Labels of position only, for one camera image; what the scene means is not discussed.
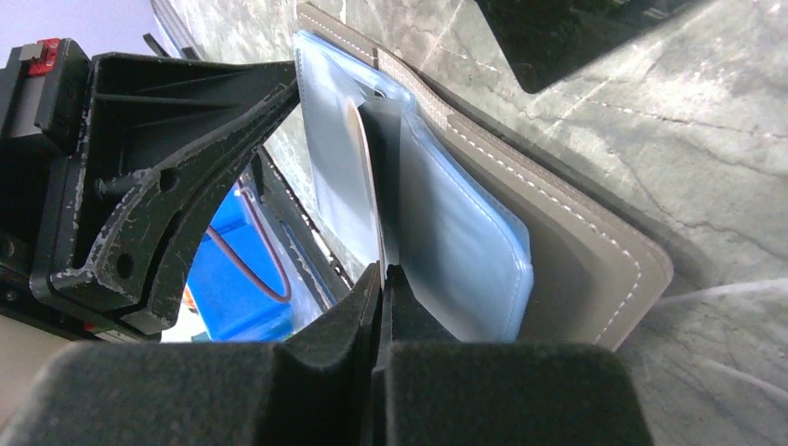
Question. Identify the blue bin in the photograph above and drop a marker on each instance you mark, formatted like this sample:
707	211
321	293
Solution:
232	308

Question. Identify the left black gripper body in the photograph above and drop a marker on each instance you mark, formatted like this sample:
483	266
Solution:
42	93

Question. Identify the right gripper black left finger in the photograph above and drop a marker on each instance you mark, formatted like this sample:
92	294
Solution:
306	390

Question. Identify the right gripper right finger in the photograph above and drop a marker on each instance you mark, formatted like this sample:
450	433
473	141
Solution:
428	388

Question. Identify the black card wallet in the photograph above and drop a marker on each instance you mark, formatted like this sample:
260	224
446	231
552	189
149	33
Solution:
544	41

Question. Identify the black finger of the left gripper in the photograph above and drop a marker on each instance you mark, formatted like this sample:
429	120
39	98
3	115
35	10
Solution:
94	185

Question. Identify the grey card holder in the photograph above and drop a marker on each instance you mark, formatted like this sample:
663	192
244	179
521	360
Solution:
596	275

